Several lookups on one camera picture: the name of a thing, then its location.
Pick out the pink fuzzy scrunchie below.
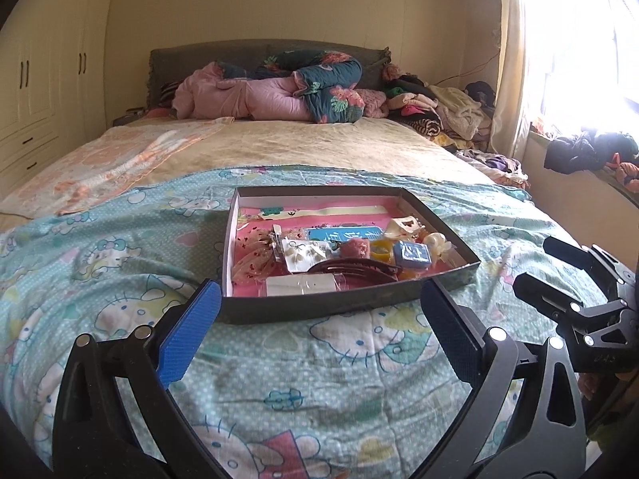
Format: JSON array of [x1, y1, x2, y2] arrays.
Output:
[[342, 238, 373, 260]]

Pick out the pink quilt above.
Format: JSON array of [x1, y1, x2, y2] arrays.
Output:
[[172, 61, 325, 121]]

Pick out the cream curtain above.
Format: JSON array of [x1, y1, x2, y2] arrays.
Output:
[[492, 0, 550, 160]]

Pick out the dark bedside table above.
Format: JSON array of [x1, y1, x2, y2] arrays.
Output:
[[112, 106, 151, 128]]

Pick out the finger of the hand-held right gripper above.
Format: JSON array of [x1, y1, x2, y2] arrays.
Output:
[[513, 273, 627, 325], [543, 236, 629, 285]]

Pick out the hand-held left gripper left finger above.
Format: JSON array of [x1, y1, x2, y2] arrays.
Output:
[[52, 279, 225, 479]]

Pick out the earring card packet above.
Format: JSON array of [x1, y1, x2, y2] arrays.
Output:
[[280, 238, 333, 275]]

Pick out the dark floral quilt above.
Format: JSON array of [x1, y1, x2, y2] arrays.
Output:
[[217, 50, 367, 125]]

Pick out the dark cardboard box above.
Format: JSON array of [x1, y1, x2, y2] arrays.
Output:
[[218, 186, 481, 325]]

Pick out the dark clothes on sill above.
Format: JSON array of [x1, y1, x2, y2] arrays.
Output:
[[543, 130, 639, 175]]

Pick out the sheer dotted bow hair clip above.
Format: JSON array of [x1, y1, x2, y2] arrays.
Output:
[[232, 227, 280, 285]]

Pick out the peach printed blanket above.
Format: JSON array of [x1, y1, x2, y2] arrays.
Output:
[[14, 116, 235, 216]]

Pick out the white card packet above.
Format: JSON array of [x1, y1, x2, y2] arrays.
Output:
[[264, 274, 350, 296]]

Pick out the small blue box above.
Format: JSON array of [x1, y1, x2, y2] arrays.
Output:
[[392, 240, 434, 273]]

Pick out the beige bed sheet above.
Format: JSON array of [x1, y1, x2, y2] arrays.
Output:
[[0, 119, 500, 233]]

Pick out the pile of clothes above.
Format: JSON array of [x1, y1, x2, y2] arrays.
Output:
[[357, 62, 530, 190]]

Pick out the cat print blue blanket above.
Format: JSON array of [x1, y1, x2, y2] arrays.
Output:
[[0, 167, 607, 479]]

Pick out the maroon hair clip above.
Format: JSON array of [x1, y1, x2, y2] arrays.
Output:
[[306, 257, 403, 280]]

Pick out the white hair claw clip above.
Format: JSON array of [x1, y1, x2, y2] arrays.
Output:
[[383, 214, 420, 240]]

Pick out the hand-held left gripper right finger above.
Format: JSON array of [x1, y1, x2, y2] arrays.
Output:
[[414, 277, 587, 479]]

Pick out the orange plush toy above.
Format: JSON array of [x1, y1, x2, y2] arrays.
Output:
[[606, 152, 639, 188]]

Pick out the cream wardrobe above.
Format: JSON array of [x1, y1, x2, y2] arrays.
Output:
[[0, 0, 121, 200]]

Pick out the bright window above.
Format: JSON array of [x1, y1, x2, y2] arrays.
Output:
[[519, 0, 639, 141]]

